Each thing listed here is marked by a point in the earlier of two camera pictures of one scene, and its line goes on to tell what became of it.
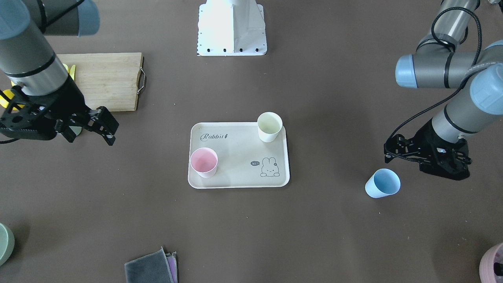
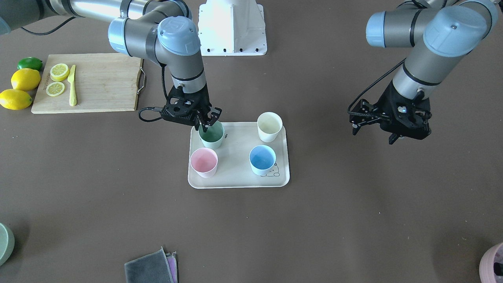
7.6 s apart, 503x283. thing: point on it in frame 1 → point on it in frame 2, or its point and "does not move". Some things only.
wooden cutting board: [113, 80] does not move
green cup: [76, 130] → [212, 137]
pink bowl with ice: [491, 265] does not move
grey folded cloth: [153, 268] does not move
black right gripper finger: [62, 126] → [199, 115]
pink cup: [203, 162] does not move
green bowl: [7, 243] does not move
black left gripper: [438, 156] → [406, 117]
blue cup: [384, 182] → [262, 158]
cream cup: [269, 124] does not move
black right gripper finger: [101, 121] → [213, 114]
